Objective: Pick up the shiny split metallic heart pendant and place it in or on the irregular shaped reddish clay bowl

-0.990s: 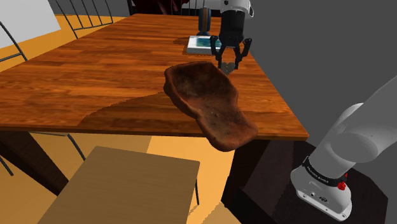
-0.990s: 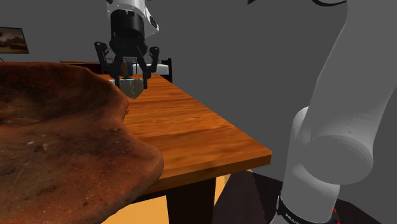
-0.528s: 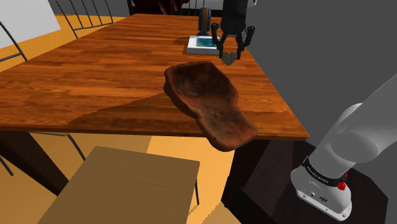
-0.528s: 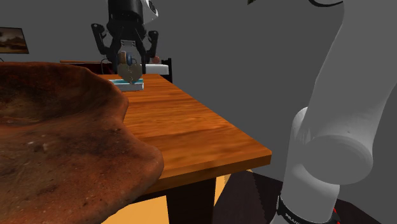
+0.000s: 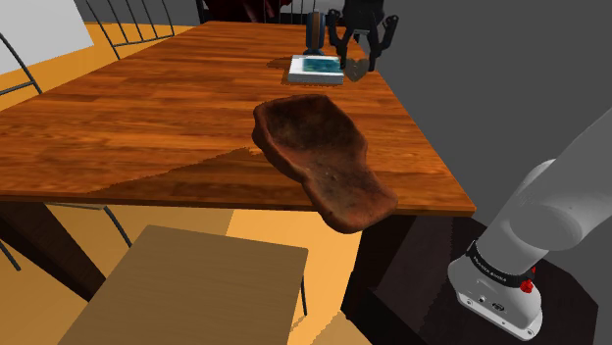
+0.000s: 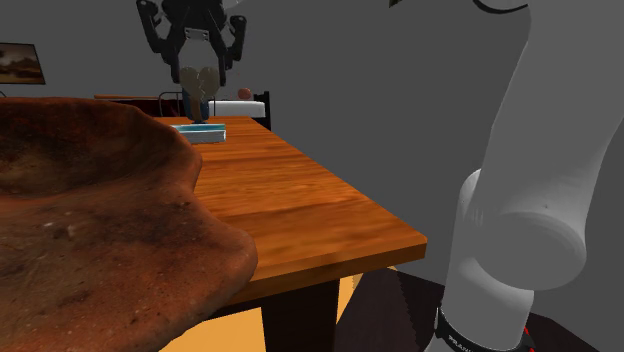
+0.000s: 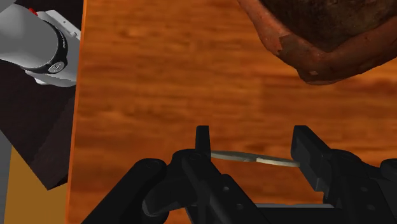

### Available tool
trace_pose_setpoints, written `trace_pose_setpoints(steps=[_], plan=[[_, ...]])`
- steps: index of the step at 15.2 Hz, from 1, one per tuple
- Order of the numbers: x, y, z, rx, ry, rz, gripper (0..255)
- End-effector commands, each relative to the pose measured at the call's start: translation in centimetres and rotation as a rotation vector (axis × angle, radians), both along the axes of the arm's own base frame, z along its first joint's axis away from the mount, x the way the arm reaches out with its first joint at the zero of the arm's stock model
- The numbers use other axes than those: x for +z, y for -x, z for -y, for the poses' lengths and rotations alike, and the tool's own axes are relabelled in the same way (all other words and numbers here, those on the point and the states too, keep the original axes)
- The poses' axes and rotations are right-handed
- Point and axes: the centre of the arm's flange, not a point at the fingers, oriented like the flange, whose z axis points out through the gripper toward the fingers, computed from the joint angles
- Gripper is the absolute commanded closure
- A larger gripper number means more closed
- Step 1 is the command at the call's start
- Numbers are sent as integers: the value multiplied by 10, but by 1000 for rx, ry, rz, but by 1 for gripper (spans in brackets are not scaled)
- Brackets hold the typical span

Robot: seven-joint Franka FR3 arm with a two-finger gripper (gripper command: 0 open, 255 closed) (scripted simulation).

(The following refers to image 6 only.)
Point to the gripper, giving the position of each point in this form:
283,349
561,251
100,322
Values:
195,14

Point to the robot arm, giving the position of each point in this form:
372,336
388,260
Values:
536,146

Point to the beige heart-shaped figure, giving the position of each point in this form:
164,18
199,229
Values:
200,80

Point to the blue vase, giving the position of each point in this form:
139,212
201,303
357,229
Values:
206,109

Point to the orange ball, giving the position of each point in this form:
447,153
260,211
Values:
244,93

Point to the black bed with white mattress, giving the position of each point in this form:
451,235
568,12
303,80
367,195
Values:
239,108

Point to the teal book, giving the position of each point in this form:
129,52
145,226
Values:
204,132

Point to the brown wooden table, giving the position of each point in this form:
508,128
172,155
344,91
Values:
292,195

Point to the large brown rough bowl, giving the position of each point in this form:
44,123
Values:
97,219

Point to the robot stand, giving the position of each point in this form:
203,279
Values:
390,317

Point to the framed wall picture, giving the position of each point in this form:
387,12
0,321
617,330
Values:
19,63

